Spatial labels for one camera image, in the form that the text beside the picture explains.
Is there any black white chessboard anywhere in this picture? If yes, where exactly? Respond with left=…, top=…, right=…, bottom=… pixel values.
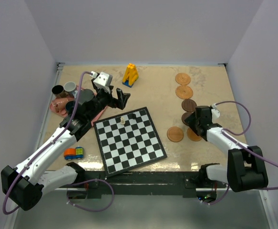
left=94, top=107, right=167, bottom=177

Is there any pink plastic tray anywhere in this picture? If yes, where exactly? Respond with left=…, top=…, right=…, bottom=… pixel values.
left=49, top=85, right=108, bottom=124

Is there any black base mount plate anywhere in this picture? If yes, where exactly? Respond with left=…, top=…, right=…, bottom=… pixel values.
left=57, top=170, right=227, bottom=201

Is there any aluminium rail frame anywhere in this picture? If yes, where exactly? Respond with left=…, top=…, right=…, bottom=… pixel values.
left=227, top=170, right=268, bottom=192

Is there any yellow blue block structure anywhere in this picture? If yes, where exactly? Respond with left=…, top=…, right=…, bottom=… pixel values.
left=122, top=63, right=139, bottom=88

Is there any grey printed mug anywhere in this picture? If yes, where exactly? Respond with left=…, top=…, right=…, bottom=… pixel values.
left=63, top=82, right=78, bottom=98

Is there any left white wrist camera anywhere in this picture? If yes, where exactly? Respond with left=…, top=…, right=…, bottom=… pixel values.
left=92, top=71, right=113, bottom=93

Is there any pink patterned cup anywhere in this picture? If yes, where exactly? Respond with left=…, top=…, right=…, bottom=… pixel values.
left=49, top=97, right=74, bottom=116

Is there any dark wooden coaster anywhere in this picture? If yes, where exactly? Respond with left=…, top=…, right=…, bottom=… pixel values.
left=181, top=112, right=192, bottom=125
left=181, top=99, right=197, bottom=112

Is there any orange blue toy car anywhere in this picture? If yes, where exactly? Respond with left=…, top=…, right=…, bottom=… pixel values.
left=63, top=146, right=84, bottom=160

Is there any dark brown cup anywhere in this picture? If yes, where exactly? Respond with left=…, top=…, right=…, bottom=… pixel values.
left=51, top=85, right=68, bottom=99

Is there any light wooden coaster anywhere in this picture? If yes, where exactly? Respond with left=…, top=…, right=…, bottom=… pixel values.
left=186, top=128, right=202, bottom=141
left=167, top=126, right=184, bottom=142

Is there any woven rattan coaster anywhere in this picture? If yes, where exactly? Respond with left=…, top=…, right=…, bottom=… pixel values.
left=175, top=85, right=194, bottom=100
left=175, top=73, right=191, bottom=85

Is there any white chess piece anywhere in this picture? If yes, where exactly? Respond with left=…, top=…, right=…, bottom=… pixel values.
left=120, top=117, right=125, bottom=125

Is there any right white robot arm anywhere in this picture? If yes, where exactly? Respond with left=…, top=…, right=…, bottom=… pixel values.
left=185, top=106, right=268, bottom=192

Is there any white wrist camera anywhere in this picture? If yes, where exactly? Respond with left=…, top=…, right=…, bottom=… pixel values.
left=210, top=104, right=220, bottom=123
left=92, top=71, right=113, bottom=93

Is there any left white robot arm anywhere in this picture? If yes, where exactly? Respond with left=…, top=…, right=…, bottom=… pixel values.
left=0, top=88, right=131, bottom=215

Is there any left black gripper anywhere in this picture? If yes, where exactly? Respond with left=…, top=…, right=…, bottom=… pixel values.
left=88, top=85, right=130, bottom=121

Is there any dark blue cup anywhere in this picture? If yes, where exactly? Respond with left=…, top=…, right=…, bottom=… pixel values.
left=65, top=101, right=75, bottom=113

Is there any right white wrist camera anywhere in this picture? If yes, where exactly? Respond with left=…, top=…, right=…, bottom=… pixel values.
left=210, top=104, right=220, bottom=123

